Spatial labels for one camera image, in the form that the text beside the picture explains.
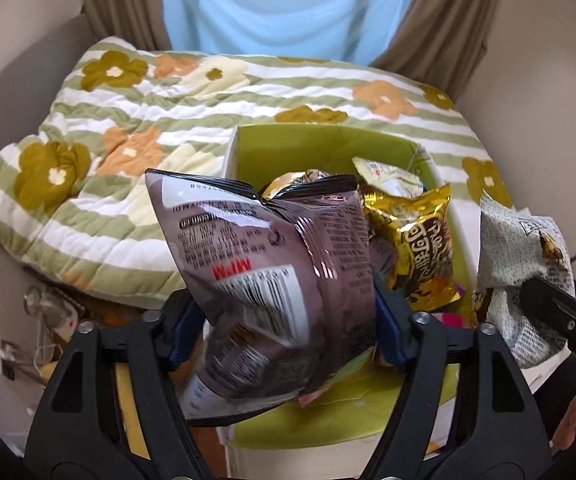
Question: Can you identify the grey patterned snack bag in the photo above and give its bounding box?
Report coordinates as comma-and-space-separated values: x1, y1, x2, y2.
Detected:
478, 194, 574, 368

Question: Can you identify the gold cocoa snack bag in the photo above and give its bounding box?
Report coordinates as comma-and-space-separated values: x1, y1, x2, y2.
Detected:
362, 184, 462, 311

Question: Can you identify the dark brown snack bag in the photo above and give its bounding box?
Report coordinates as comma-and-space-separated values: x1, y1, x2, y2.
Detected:
145, 169, 376, 424

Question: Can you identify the blue cream snack bag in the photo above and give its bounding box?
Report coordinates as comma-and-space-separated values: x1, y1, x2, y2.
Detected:
352, 157, 425, 198

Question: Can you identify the red yellow chips bag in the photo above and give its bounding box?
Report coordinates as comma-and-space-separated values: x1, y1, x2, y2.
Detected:
262, 169, 328, 200

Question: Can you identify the person's right hand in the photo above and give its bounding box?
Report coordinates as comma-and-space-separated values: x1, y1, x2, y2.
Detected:
550, 395, 576, 451

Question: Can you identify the floral striped quilt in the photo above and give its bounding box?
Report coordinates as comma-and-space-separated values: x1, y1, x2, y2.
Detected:
0, 37, 510, 308

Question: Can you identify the right brown curtain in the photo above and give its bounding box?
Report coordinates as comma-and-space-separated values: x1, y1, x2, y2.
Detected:
372, 0, 501, 100

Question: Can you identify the brown curtain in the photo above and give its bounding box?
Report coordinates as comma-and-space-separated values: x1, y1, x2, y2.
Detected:
372, 0, 501, 100
83, 0, 171, 51

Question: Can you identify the grey headboard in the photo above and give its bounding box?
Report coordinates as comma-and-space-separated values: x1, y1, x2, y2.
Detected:
0, 12, 97, 221

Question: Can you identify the blue window cloth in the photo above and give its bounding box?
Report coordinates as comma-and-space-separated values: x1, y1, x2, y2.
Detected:
162, 0, 412, 65

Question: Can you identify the left brown curtain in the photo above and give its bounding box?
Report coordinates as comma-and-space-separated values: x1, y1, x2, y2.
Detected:
83, 0, 171, 51

